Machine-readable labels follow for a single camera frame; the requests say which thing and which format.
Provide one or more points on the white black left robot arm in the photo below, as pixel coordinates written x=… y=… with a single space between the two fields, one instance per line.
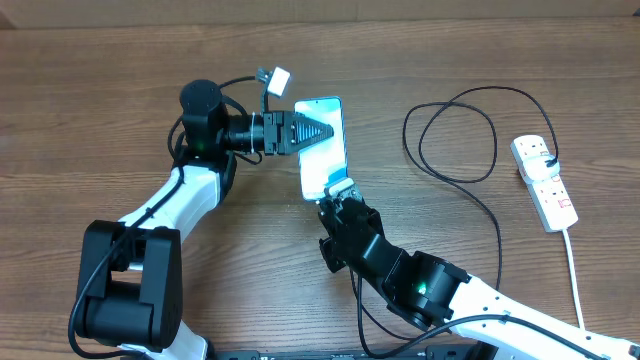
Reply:
x=130 y=294

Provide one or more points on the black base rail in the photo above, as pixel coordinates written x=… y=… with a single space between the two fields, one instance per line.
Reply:
x=434 y=352

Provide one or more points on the Samsung Galaxy smartphone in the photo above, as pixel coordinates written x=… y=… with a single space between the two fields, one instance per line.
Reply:
x=323 y=163

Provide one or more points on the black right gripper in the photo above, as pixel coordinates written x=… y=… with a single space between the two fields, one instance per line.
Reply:
x=338 y=263

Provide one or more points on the white charger plug adapter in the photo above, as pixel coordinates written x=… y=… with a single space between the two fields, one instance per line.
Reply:
x=539 y=168

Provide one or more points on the white power strip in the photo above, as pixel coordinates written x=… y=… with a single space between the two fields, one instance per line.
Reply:
x=550 y=197

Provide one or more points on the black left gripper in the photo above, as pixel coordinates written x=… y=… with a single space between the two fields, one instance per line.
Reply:
x=282 y=140

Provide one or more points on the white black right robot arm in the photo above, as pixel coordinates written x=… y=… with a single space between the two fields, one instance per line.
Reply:
x=436 y=296

